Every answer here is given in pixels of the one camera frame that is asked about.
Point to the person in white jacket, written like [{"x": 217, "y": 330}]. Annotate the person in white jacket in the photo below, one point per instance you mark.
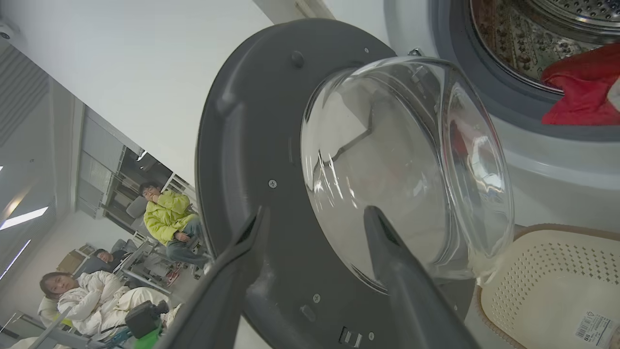
[{"x": 97, "y": 300}]

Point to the person in yellow jacket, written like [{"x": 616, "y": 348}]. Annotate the person in yellow jacket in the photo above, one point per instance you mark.
[{"x": 167, "y": 218}]

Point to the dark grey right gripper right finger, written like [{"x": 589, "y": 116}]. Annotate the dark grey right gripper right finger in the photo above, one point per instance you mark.
[{"x": 411, "y": 300}]

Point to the cream laundry basket brown rim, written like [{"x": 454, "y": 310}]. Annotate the cream laundry basket brown rim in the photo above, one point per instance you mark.
[{"x": 547, "y": 291}]

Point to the white printed barcode label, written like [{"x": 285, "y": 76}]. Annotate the white printed barcode label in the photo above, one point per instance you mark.
[{"x": 595, "y": 328}]

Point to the brown cardboard box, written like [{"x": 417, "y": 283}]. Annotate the brown cardboard box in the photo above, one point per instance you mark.
[{"x": 70, "y": 261}]

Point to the person in dark clothes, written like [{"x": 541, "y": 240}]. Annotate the person in dark clothes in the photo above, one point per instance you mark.
[{"x": 104, "y": 259}]

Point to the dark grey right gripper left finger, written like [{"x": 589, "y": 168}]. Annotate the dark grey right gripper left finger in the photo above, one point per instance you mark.
[{"x": 213, "y": 310}]

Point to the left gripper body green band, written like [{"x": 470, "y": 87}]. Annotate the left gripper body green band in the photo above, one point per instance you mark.
[{"x": 147, "y": 339}]

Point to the stainless steel washing machine drum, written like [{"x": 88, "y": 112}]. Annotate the stainless steel washing machine drum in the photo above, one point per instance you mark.
[{"x": 523, "y": 39}]

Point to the metal door hinge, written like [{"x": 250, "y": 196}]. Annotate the metal door hinge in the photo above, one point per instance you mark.
[{"x": 414, "y": 52}]

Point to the plain red garment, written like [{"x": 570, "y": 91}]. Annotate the plain red garment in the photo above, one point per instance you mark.
[{"x": 581, "y": 92}]

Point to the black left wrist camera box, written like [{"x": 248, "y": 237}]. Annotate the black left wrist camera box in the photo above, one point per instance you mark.
[{"x": 143, "y": 317}]

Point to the white front-load washing machine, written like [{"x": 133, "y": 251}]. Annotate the white front-load washing machine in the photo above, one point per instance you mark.
[{"x": 557, "y": 184}]

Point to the red garment with white trim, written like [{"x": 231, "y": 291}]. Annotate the red garment with white trim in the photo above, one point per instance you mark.
[{"x": 615, "y": 94}]

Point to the long ceiling light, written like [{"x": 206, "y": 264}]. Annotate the long ceiling light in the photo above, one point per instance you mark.
[{"x": 14, "y": 259}]

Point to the transparent washer door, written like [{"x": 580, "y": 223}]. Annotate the transparent washer door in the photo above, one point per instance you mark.
[{"x": 252, "y": 145}]

